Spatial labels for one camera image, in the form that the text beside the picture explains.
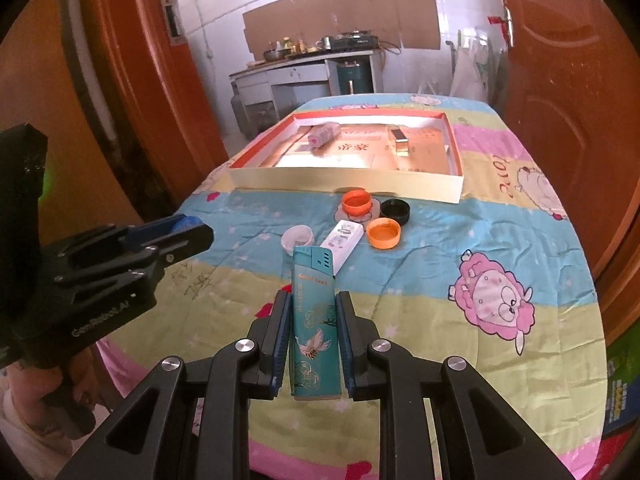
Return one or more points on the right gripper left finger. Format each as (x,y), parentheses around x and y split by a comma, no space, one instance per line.
(271,334)

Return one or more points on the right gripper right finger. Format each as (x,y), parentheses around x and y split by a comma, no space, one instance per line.
(363,381)

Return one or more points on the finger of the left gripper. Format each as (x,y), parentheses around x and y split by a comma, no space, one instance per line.
(153,254)
(178,224)

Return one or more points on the teal lighter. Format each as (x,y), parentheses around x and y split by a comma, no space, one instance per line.
(315,368)

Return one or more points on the white bottle cap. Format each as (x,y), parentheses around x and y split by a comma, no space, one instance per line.
(295,236)

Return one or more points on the white hello kitty lighter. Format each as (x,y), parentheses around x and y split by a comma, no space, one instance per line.
(342,241)

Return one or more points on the light orange bottle cap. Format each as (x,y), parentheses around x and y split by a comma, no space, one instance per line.
(383,233)

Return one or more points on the gold lighter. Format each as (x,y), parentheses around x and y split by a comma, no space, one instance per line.
(398,141)

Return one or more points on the person's left hand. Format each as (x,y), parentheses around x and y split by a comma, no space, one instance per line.
(61,398)

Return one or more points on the cartoon sheep tablecloth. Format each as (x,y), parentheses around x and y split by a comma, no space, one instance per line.
(555,379)

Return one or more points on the black bottle cap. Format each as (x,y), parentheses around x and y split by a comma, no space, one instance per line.
(395,209)

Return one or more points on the white kitchen counter cabinet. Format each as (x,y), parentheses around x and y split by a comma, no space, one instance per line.
(265,94)

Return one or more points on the orange-rimmed cardboard tray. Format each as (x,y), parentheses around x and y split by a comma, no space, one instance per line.
(359,157)

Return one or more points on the green cardboard box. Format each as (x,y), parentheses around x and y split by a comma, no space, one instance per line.
(622,398)

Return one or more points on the green air fryer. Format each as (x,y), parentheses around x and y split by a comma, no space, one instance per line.
(354,76)

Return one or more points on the black gas stove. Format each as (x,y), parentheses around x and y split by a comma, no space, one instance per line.
(353,41)

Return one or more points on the white plastic sack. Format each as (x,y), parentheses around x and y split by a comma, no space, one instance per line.
(472,69)

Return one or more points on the wooden door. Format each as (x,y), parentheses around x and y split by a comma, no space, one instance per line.
(573,100)

